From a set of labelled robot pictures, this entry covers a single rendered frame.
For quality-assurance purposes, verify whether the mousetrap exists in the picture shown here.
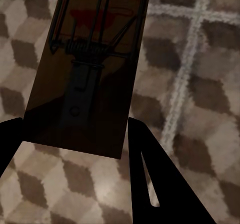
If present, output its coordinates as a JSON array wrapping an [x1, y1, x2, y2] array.
[[20, 0, 149, 160]]

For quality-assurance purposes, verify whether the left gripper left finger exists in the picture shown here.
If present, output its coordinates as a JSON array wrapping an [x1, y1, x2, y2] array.
[[0, 117, 23, 177]]

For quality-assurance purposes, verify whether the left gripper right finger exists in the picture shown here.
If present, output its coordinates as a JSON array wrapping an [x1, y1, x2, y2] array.
[[128, 117, 216, 224]]

